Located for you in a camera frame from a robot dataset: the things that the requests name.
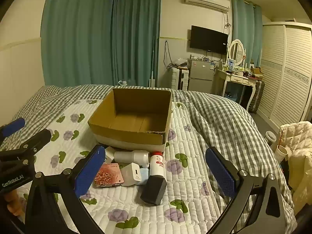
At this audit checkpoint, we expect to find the white plastic bottle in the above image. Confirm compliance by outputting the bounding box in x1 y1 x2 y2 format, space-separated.
114 150 150 164

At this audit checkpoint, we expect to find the green curtain beside wardrobe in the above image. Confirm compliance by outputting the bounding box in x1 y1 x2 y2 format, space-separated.
231 0 263 66

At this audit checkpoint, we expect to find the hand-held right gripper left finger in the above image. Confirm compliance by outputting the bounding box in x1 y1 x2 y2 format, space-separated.
24 145 106 234

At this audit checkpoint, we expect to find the person's left hand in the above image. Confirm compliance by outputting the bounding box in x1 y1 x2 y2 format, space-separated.
6 190 26 221

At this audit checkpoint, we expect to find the narrow green curtain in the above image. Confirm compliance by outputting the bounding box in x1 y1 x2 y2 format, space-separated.
111 0 161 87

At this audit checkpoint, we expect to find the black rectangular box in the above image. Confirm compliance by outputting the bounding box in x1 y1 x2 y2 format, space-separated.
141 175 168 206

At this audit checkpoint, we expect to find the red cap white bottle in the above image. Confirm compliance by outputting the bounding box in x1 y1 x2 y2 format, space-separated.
149 151 165 177

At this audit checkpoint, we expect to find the white charger plug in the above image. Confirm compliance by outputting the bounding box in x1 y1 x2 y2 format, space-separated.
121 162 142 187

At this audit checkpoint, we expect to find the light blue small case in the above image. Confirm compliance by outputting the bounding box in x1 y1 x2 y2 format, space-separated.
135 168 150 185

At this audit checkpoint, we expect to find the wide green curtain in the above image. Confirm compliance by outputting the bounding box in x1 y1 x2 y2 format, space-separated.
41 0 115 87

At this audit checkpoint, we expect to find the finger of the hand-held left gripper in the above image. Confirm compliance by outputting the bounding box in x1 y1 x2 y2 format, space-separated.
0 129 52 168
0 117 26 137

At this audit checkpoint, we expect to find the black wall cable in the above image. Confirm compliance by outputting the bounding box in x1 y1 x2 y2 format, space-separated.
164 40 172 69

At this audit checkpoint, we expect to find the white paper cup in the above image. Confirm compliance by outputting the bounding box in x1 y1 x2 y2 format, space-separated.
275 144 288 162

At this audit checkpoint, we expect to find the lidded drink cup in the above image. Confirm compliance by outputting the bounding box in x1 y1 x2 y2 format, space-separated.
265 131 277 145

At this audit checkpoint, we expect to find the dark suitcase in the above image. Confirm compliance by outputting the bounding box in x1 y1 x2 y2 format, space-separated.
250 79 265 114

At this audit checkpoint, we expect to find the floral quilted mat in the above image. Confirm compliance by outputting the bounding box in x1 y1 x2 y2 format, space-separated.
0 99 244 234

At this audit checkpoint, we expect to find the oval white vanity mirror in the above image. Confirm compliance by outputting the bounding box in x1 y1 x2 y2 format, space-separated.
229 39 246 66

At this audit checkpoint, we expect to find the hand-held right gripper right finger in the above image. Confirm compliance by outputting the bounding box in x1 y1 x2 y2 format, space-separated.
205 147 296 234

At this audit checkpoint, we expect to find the cardboard box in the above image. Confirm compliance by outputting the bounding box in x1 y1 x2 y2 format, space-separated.
88 88 173 153

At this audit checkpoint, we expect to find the pink card with gold rings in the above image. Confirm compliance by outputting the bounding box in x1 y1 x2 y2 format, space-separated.
95 163 124 187

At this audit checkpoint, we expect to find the white louvred wardrobe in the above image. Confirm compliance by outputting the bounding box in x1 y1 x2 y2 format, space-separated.
256 21 312 129

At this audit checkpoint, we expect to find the grey small fridge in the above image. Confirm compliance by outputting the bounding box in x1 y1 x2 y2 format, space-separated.
188 59 218 93

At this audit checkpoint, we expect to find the small white box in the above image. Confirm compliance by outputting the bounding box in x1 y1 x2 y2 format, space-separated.
104 147 116 164

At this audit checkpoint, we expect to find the black wall television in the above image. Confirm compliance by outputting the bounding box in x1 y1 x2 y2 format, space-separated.
190 25 229 55

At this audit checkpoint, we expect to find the white air conditioner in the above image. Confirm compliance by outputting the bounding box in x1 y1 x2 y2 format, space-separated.
184 0 231 12

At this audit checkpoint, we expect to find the white dressing table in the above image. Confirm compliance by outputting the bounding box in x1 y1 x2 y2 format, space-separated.
217 68 260 111

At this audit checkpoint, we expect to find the cream quilted jacket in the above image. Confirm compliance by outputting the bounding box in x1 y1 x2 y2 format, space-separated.
279 121 312 215

